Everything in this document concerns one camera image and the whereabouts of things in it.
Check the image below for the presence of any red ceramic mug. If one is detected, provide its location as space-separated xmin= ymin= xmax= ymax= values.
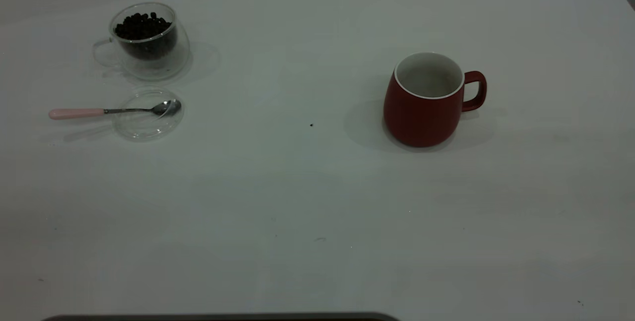
xmin=383 ymin=52 xmax=487 ymax=148

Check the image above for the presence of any clear glass cup with handle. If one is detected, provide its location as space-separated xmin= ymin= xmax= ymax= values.
xmin=92 ymin=2 xmax=191 ymax=81

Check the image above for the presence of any dark coffee beans pile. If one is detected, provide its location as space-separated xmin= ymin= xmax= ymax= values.
xmin=115 ymin=12 xmax=178 ymax=61

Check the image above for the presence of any small clear glass dish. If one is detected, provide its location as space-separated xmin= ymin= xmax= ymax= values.
xmin=114 ymin=87 xmax=185 ymax=142

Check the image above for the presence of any pink handled metal spoon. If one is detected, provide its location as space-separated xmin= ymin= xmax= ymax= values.
xmin=49 ymin=99 xmax=182 ymax=121

